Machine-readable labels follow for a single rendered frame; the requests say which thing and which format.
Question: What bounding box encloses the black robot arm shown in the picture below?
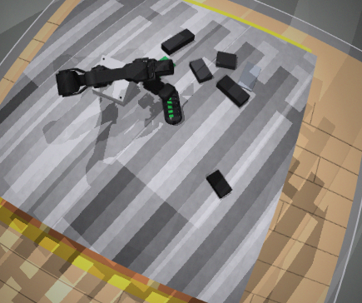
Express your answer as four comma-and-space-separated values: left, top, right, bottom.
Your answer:
56, 57, 174, 97

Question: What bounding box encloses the dark grey switch panel with green rocker switches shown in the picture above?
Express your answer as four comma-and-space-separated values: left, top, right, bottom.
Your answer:
162, 91, 182, 125

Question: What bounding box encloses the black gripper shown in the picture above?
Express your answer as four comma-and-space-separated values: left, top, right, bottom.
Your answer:
142, 77, 176, 102

